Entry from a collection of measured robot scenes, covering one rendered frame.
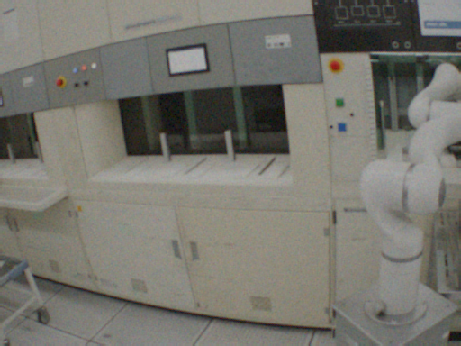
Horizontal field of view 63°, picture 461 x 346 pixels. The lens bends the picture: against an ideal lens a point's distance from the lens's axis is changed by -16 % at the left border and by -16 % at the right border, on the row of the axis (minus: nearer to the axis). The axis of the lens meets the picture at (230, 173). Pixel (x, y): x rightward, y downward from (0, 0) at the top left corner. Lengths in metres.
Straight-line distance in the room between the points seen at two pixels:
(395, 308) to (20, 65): 2.33
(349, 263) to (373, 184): 1.00
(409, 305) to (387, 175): 0.38
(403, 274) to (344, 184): 0.80
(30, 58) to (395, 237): 2.15
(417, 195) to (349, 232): 0.95
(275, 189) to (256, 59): 0.56
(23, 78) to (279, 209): 1.64
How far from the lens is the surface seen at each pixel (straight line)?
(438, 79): 1.40
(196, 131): 2.49
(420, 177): 1.00
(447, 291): 1.32
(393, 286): 1.14
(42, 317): 2.82
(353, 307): 1.25
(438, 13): 1.69
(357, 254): 1.97
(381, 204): 1.05
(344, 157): 1.80
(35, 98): 2.58
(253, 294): 2.23
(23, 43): 2.62
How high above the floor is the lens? 1.52
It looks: 18 degrees down
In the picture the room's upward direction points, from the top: 8 degrees counter-clockwise
